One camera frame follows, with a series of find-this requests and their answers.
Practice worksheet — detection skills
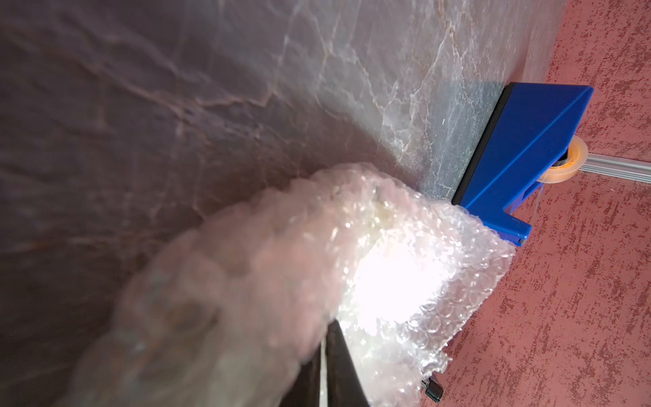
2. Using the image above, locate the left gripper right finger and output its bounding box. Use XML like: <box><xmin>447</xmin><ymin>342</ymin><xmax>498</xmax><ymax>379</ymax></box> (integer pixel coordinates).
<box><xmin>325</xmin><ymin>321</ymin><xmax>369</xmax><ymax>407</ymax></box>

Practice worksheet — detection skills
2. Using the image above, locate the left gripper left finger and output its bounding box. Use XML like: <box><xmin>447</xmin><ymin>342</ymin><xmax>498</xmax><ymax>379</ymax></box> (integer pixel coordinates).
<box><xmin>279</xmin><ymin>346</ymin><xmax>321</xmax><ymax>407</ymax></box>

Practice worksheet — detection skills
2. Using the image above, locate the clear bubble wrap sheet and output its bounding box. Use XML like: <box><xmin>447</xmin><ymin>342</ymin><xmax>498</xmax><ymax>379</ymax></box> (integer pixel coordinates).
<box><xmin>60</xmin><ymin>164</ymin><xmax>516</xmax><ymax>406</ymax></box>

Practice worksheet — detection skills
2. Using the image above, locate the blue tape dispenser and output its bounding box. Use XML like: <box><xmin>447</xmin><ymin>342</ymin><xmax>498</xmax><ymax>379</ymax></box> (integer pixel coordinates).
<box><xmin>452</xmin><ymin>82</ymin><xmax>594</xmax><ymax>246</ymax></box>

